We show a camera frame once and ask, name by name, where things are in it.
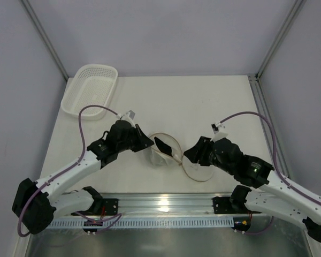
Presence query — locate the black bra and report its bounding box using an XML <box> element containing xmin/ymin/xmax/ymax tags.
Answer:
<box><xmin>154</xmin><ymin>137</ymin><xmax>173</xmax><ymax>157</ymax></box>

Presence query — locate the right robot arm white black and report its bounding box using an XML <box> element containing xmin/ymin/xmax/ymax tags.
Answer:
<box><xmin>184</xmin><ymin>137</ymin><xmax>321</xmax><ymax>243</ymax></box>

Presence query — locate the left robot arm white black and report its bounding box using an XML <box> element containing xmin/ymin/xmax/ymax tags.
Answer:
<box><xmin>12</xmin><ymin>120</ymin><xmax>154</xmax><ymax>237</ymax></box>

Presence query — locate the white perforated plastic basket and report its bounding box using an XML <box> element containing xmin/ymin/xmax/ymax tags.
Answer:
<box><xmin>60</xmin><ymin>64</ymin><xmax>118</xmax><ymax>120</ymax></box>

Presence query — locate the right controller board black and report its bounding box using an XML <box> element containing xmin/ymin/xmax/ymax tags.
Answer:
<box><xmin>232</xmin><ymin>217</ymin><xmax>251</xmax><ymax>234</ymax></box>

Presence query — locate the controller board black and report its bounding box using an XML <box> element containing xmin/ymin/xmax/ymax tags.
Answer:
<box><xmin>82</xmin><ymin>218</ymin><xmax>103</xmax><ymax>235</ymax></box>
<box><xmin>232</xmin><ymin>217</ymin><xmax>251</xmax><ymax>234</ymax></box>

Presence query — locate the left controller board black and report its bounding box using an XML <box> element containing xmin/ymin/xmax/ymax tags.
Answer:
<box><xmin>82</xmin><ymin>218</ymin><xmax>103</xmax><ymax>235</ymax></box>

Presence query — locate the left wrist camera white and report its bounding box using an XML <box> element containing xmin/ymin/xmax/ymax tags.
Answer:
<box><xmin>116</xmin><ymin>110</ymin><xmax>135</xmax><ymax>127</ymax></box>

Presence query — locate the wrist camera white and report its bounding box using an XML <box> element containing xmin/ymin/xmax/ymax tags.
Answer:
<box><xmin>116</xmin><ymin>110</ymin><xmax>135</xmax><ymax>127</ymax></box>
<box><xmin>211</xmin><ymin>122</ymin><xmax>228</xmax><ymax>142</ymax></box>

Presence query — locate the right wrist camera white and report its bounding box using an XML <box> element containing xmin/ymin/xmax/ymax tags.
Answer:
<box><xmin>211</xmin><ymin>122</ymin><xmax>228</xmax><ymax>142</ymax></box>

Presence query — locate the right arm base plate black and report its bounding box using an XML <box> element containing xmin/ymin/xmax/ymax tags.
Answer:
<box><xmin>212</xmin><ymin>196</ymin><xmax>260</xmax><ymax>215</ymax></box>

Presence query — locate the aluminium mounting rail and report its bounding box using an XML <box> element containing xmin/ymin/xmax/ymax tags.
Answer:
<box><xmin>53</xmin><ymin>192</ymin><xmax>314</xmax><ymax>218</ymax></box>

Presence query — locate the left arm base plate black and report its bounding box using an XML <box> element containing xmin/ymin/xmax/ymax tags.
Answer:
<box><xmin>97</xmin><ymin>198</ymin><xmax>119</xmax><ymax>216</ymax></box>

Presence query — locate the slotted cable duct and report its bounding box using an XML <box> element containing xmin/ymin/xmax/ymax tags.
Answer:
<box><xmin>47</xmin><ymin>217</ymin><xmax>233</xmax><ymax>229</ymax></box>

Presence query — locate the aluminium frame post left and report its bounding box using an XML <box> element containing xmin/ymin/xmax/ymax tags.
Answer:
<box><xmin>19</xmin><ymin>0</ymin><xmax>69</xmax><ymax>81</ymax></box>

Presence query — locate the aluminium frame post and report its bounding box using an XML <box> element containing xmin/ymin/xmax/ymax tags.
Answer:
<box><xmin>255</xmin><ymin>0</ymin><xmax>307</xmax><ymax>80</ymax></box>
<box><xmin>19</xmin><ymin>0</ymin><xmax>69</xmax><ymax>81</ymax></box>

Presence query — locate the aluminium frame post right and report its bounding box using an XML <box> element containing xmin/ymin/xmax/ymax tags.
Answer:
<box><xmin>255</xmin><ymin>0</ymin><xmax>307</xmax><ymax>80</ymax></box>

